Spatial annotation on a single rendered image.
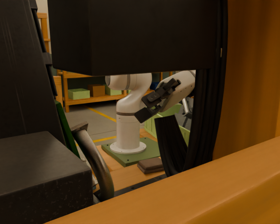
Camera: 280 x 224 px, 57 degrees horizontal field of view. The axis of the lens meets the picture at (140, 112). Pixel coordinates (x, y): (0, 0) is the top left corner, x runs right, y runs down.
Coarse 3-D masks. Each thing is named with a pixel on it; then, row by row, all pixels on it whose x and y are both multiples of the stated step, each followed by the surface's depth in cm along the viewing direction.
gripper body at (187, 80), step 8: (184, 72) 67; (168, 80) 63; (176, 80) 65; (184, 80) 65; (192, 80) 66; (176, 88) 63; (184, 88) 64; (192, 88) 69; (176, 96) 65; (184, 96) 70; (160, 104) 68; (168, 104) 66
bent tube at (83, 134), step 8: (72, 128) 53; (80, 128) 55; (80, 136) 54; (88, 136) 55; (80, 144) 54; (88, 144) 54; (88, 152) 53; (96, 152) 53; (88, 160) 53; (96, 160) 53; (96, 168) 52; (104, 168) 53; (96, 176) 53; (104, 176) 53; (104, 184) 53; (112, 184) 54; (104, 192) 54; (112, 192) 55; (104, 200) 56
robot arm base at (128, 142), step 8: (120, 120) 127; (128, 120) 126; (136, 120) 128; (120, 128) 128; (128, 128) 127; (136, 128) 129; (120, 136) 129; (128, 136) 128; (136, 136) 130; (112, 144) 137; (120, 144) 130; (128, 144) 129; (136, 144) 131; (144, 144) 137; (120, 152) 126; (128, 152) 126; (136, 152) 127
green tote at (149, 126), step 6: (174, 108) 196; (156, 114) 168; (162, 114) 194; (168, 114) 196; (150, 120) 179; (144, 126) 190; (150, 126) 180; (180, 126) 141; (150, 132) 181; (186, 132) 135; (156, 138) 172; (186, 138) 137
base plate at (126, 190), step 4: (156, 176) 99; (160, 176) 99; (164, 176) 99; (148, 180) 96; (152, 180) 96; (156, 180) 96; (136, 184) 93; (140, 184) 93; (144, 184) 93; (124, 188) 90; (128, 188) 90; (132, 188) 90; (136, 188) 90; (116, 192) 88; (120, 192) 88; (124, 192) 88
